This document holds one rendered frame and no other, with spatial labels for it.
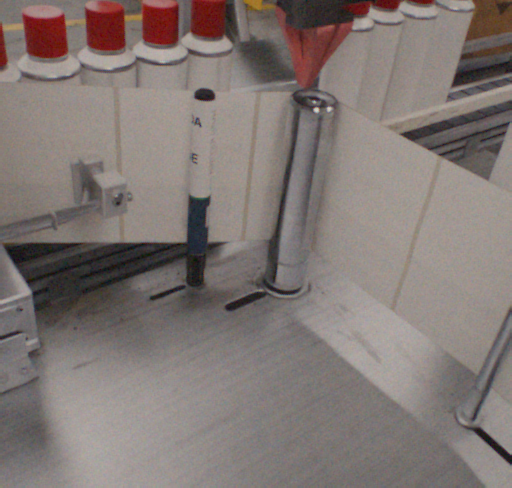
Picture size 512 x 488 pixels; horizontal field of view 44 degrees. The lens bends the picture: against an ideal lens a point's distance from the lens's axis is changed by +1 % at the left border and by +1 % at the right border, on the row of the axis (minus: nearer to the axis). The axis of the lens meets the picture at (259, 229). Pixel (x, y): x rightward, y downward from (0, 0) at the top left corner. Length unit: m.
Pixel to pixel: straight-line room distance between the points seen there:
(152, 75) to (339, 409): 0.34
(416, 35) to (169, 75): 0.35
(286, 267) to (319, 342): 0.07
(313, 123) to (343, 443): 0.23
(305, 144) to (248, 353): 0.18
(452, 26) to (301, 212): 0.45
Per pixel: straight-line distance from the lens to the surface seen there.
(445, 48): 0.90
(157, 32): 0.60
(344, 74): 0.76
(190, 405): 0.48
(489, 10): 1.31
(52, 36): 0.56
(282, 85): 0.77
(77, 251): 0.62
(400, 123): 0.85
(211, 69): 0.63
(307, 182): 0.50
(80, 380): 0.50
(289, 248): 0.53
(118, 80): 0.58
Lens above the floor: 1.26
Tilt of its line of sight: 36 degrees down
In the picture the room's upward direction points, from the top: 7 degrees clockwise
